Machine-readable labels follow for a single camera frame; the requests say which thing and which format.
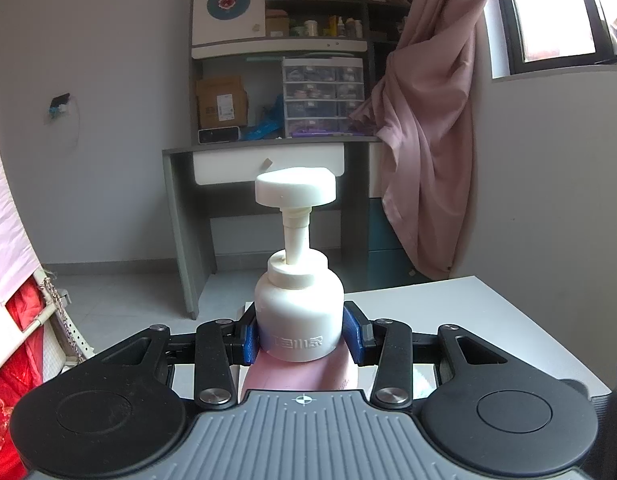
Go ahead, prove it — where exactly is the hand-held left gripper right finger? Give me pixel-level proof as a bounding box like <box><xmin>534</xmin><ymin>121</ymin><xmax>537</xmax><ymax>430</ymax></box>
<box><xmin>341</xmin><ymin>301</ymin><xmax>574</xmax><ymax>409</ymax></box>

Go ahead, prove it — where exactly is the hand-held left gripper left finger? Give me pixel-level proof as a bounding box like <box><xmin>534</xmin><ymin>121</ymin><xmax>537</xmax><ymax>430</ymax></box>
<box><xmin>91</xmin><ymin>307</ymin><xmax>263</xmax><ymax>409</ymax></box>

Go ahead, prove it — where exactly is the pink pump bottle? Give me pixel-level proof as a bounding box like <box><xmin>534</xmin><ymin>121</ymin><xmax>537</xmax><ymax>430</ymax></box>
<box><xmin>241</xmin><ymin>167</ymin><xmax>362</xmax><ymax>393</ymax></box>

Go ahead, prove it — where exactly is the teal cabinet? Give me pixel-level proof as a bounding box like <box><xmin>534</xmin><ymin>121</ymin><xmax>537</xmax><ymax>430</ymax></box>
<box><xmin>369</xmin><ymin>197</ymin><xmax>435</xmax><ymax>291</ymax></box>

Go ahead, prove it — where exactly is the grey desk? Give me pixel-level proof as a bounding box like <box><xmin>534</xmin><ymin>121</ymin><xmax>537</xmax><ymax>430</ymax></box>
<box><xmin>162</xmin><ymin>136</ymin><xmax>389</xmax><ymax>320</ymax></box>

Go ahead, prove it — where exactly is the white desk drawer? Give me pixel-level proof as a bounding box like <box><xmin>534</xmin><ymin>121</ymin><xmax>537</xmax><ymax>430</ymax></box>
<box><xmin>192</xmin><ymin>143</ymin><xmax>345</xmax><ymax>186</ymax></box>

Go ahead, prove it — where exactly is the pink curtain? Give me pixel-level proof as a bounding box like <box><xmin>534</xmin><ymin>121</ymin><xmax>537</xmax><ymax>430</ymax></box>
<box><xmin>349</xmin><ymin>0</ymin><xmax>497</xmax><ymax>282</ymax></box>

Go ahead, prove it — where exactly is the blue plastic bag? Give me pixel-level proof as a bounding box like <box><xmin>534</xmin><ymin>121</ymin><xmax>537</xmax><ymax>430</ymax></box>
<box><xmin>241</xmin><ymin>94</ymin><xmax>284</xmax><ymax>141</ymax></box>

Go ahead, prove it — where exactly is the clear plastic drawer organizer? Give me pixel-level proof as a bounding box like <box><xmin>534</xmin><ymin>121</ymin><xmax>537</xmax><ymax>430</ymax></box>
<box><xmin>282</xmin><ymin>56</ymin><xmax>365</xmax><ymax>137</ymax></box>

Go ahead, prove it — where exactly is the cardboard box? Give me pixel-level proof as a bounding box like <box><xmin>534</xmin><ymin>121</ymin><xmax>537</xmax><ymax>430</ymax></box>
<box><xmin>196</xmin><ymin>76</ymin><xmax>249</xmax><ymax>130</ymax></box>

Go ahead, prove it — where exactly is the grey shelf unit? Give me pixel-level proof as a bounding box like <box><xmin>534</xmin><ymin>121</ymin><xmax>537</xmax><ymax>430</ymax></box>
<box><xmin>190</xmin><ymin>0</ymin><xmax>414</xmax><ymax>144</ymax></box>

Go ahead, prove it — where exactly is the red embroidered cloth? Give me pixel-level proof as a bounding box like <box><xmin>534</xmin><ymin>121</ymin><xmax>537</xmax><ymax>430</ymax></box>
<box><xmin>0</xmin><ymin>282</ymin><xmax>45</xmax><ymax>480</ymax></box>

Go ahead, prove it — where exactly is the row of small jars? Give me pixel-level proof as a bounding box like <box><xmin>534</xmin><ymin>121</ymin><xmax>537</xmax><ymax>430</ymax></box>
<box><xmin>266</xmin><ymin>15</ymin><xmax>364</xmax><ymax>39</ymax></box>

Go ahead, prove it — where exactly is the dark framed window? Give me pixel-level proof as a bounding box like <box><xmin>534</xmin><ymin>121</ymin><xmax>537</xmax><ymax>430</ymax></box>
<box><xmin>493</xmin><ymin>0</ymin><xmax>617</xmax><ymax>79</ymax></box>

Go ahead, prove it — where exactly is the white bed frame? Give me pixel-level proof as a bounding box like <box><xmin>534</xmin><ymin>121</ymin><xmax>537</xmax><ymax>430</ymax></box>
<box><xmin>3</xmin><ymin>265</ymin><xmax>98</xmax><ymax>377</ymax></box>

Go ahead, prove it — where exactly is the black wall plug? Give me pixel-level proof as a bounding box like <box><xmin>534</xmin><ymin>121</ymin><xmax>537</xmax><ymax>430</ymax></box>
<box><xmin>47</xmin><ymin>92</ymin><xmax>71</xmax><ymax>119</ymax></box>

